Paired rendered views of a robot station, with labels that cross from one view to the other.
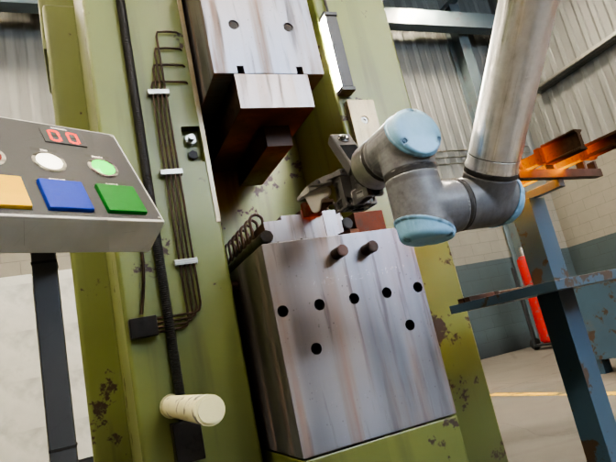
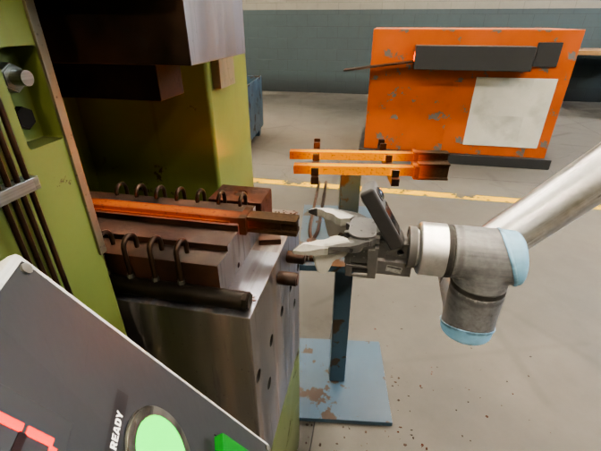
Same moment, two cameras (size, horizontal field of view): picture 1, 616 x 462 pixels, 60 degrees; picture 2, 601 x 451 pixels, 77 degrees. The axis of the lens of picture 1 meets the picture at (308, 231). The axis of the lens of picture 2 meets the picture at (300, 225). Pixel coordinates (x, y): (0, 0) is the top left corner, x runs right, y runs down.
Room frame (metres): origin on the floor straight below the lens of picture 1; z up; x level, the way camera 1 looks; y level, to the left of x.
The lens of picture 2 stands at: (0.81, 0.42, 1.32)
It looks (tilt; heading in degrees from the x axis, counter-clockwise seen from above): 29 degrees down; 305
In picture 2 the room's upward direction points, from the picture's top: straight up
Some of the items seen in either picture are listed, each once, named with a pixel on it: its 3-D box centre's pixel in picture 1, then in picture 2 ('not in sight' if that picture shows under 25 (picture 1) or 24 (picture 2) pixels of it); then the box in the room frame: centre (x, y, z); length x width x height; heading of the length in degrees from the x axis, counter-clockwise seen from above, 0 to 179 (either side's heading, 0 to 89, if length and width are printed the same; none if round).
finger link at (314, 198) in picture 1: (313, 199); (322, 258); (1.08, -0.03, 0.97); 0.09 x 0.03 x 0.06; 60
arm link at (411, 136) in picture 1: (401, 146); (482, 255); (0.87, -0.19, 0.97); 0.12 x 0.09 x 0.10; 24
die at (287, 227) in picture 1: (277, 248); (136, 234); (1.43, 0.09, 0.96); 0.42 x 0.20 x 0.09; 24
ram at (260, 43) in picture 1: (251, 52); not in sight; (1.45, 0.05, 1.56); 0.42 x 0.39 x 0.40; 24
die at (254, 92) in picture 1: (253, 127); (84, 21); (1.43, 0.09, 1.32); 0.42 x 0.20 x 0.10; 24
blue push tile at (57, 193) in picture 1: (64, 197); not in sight; (0.85, 0.39, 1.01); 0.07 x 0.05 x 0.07; 139
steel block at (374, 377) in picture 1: (314, 342); (168, 319); (1.46, 0.04, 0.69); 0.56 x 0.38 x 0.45; 24
